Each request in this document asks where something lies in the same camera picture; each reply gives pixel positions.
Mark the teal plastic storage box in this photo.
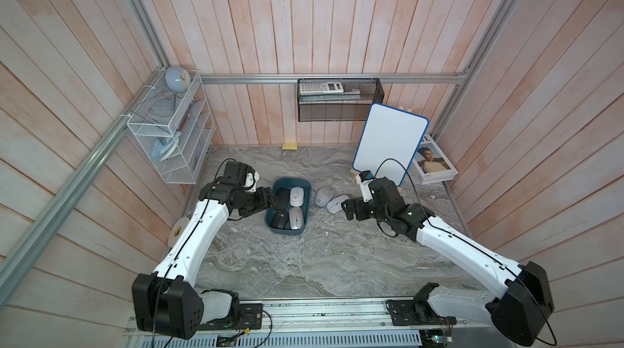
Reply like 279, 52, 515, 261
265, 177, 312, 236

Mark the white ribbed Lecoo mouse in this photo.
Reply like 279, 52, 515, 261
289, 187, 306, 208

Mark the silver slim mouse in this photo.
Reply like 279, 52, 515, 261
289, 207, 305, 230

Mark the black Lecoo mouse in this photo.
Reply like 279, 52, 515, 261
271, 210, 290, 229

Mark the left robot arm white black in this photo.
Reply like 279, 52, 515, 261
132, 159, 275, 340

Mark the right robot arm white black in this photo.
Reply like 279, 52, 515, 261
341, 172, 554, 347

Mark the white slim flat mouse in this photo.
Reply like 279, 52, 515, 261
326, 195, 350, 214

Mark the white beige round mouse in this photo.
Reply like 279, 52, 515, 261
315, 185, 336, 208

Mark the magazine with portrait cover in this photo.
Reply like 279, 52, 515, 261
413, 134, 458, 185

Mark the blue framed whiteboard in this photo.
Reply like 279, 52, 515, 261
352, 103, 429, 186

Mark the yellow sticky note pad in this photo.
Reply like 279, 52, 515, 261
282, 142, 298, 151

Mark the white tape roll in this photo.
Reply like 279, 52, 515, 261
167, 216, 190, 248

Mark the white iron on shelf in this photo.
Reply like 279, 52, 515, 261
151, 131, 182, 163

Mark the white calculator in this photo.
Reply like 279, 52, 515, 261
298, 81, 344, 96

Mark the white wire mesh shelf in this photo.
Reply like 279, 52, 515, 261
127, 70, 216, 185

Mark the black mesh wall basket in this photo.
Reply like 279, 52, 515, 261
297, 78, 384, 122

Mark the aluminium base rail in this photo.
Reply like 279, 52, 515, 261
124, 297, 513, 347

